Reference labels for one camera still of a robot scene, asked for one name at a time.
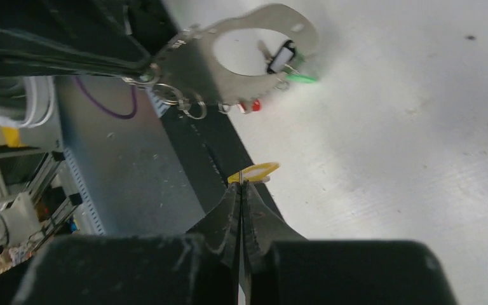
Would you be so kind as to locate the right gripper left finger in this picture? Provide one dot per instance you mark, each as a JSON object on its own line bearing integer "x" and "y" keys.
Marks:
{"x": 220, "y": 227}

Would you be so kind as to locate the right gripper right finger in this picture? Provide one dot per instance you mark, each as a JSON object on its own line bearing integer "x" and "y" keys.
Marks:
{"x": 261, "y": 227}

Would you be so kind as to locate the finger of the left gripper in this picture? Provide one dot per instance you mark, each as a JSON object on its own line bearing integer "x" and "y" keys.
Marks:
{"x": 56, "y": 38}

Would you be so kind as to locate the key with yellow tag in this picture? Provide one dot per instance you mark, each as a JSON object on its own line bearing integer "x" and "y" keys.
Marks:
{"x": 257, "y": 173}

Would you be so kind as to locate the key with black tag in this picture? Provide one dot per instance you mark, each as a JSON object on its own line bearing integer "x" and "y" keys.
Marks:
{"x": 282, "y": 57}

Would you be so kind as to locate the perforated metal ring plate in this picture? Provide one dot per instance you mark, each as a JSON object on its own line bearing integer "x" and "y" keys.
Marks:
{"x": 188, "y": 61}

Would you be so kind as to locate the grey white headphones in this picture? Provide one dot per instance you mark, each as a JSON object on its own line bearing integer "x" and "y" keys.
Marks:
{"x": 27, "y": 102}

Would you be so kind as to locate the red key tag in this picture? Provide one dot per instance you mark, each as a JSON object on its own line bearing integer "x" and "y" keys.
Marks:
{"x": 249, "y": 106}

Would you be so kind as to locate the green key tag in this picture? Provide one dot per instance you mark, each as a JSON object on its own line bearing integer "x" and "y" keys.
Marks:
{"x": 293, "y": 75}

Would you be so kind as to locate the white slotted cable duct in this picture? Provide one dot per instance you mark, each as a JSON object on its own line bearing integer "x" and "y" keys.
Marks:
{"x": 86, "y": 215}

